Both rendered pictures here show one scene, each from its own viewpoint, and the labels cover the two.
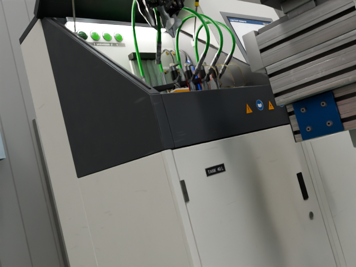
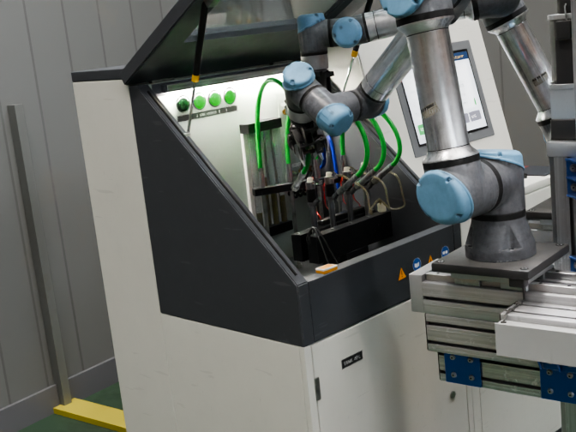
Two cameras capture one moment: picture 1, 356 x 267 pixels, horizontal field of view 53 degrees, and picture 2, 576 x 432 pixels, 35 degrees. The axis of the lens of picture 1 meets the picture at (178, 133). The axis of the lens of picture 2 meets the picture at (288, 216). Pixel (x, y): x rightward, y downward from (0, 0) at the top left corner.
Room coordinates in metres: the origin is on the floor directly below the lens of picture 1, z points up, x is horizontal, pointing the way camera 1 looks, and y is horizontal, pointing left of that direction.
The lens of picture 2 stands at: (-1.17, 0.17, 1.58)
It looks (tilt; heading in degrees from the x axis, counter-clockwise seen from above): 12 degrees down; 357
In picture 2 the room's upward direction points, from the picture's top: 6 degrees counter-clockwise
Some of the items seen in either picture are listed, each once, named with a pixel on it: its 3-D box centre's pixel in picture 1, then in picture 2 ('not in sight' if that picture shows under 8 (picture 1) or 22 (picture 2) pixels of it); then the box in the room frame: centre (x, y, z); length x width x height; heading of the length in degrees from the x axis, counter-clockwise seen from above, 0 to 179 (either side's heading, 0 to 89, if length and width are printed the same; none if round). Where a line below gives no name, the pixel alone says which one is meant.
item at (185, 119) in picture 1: (233, 112); (382, 278); (1.21, -0.20, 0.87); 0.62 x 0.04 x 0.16; 131
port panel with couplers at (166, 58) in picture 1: (172, 70); (298, 139); (1.74, -0.05, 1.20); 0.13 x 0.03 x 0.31; 131
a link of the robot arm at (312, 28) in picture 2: not in sight; (313, 34); (1.33, -0.09, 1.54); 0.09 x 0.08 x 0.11; 80
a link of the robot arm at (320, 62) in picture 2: not in sight; (315, 63); (1.34, -0.09, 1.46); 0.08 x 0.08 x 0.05
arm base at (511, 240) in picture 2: not in sight; (499, 231); (0.72, -0.39, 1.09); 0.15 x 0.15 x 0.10
